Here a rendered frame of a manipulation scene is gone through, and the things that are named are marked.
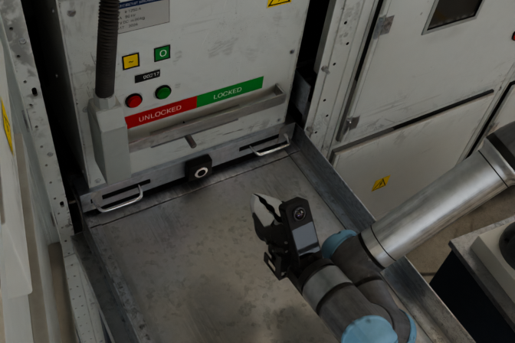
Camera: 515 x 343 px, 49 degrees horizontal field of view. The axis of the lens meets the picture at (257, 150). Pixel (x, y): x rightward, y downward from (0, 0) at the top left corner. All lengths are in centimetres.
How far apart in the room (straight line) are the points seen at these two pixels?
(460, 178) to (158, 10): 57
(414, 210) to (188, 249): 50
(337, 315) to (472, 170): 32
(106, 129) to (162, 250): 37
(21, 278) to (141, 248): 74
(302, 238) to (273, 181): 45
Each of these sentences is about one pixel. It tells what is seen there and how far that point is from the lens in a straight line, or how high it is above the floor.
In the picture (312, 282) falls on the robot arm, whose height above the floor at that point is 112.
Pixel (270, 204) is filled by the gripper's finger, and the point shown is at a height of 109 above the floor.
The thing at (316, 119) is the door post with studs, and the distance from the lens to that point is 139.
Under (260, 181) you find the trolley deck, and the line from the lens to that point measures 137.
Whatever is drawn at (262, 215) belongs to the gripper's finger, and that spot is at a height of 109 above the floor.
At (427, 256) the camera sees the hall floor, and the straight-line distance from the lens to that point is 243.
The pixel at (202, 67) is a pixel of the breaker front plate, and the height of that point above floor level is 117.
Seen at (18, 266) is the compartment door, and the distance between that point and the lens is 51.
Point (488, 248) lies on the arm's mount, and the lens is 149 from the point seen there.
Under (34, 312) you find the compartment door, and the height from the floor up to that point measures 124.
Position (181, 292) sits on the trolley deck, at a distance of 119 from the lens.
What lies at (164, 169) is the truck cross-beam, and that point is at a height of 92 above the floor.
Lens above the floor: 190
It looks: 48 degrees down
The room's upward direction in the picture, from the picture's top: 9 degrees clockwise
